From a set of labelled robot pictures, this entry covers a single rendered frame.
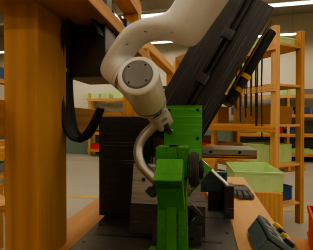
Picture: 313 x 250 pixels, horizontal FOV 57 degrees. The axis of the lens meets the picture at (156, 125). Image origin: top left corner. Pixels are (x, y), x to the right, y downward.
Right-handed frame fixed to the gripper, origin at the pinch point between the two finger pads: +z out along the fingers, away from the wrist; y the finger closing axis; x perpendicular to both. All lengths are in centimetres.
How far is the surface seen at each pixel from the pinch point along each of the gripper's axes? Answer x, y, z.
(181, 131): -3.5, -6.3, 2.7
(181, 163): 5.1, -17.8, -25.6
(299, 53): -207, 25, 241
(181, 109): -8.2, -1.2, 2.4
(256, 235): 1.4, -40.6, 1.4
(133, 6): -39, 75, 48
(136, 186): 17.3, -9.2, 5.4
